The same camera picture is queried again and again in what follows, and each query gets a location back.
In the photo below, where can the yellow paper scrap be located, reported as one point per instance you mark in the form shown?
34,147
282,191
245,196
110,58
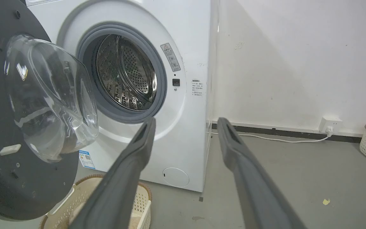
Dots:
326,201

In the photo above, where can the white front-load washing machine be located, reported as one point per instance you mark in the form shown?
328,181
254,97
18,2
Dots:
183,63

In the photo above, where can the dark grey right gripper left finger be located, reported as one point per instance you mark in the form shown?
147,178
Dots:
119,184

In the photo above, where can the cream woven laundry basket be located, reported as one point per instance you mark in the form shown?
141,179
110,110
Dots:
75,203

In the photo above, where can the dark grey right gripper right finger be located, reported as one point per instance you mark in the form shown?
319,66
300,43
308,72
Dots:
253,187

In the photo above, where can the dark round washing machine door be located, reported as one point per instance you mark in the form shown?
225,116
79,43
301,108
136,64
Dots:
21,121

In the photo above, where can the white wall power socket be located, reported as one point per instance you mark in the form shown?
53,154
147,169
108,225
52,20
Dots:
329,124

